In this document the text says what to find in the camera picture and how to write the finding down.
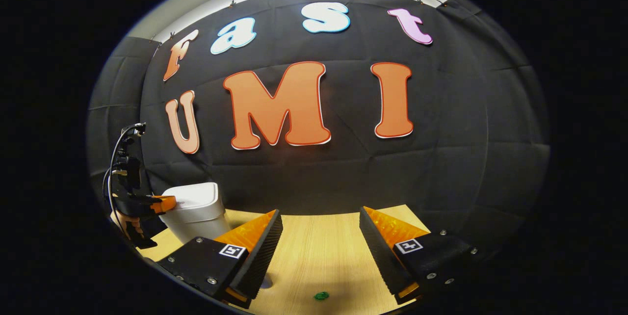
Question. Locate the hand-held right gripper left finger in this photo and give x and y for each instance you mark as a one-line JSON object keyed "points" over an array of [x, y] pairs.
{"points": [[262, 256]]}

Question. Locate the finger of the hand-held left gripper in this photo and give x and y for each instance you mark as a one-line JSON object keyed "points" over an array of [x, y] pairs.
{"points": [[163, 203]]}

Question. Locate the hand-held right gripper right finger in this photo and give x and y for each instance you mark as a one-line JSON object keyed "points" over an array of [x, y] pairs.
{"points": [[380, 261]]}

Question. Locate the blue pop can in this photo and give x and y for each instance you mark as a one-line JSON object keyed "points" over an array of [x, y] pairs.
{"points": [[267, 282]]}

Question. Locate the white desktop garbage bin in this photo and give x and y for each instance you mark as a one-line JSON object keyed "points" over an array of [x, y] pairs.
{"points": [[196, 207]]}

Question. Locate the green paper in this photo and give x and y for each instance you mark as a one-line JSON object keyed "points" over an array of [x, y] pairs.
{"points": [[321, 296]]}

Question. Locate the wooden desktop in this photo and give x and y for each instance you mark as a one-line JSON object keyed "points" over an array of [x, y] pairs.
{"points": [[319, 251]]}

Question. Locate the black backdrop cloth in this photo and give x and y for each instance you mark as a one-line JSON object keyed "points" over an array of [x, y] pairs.
{"points": [[343, 172]]}

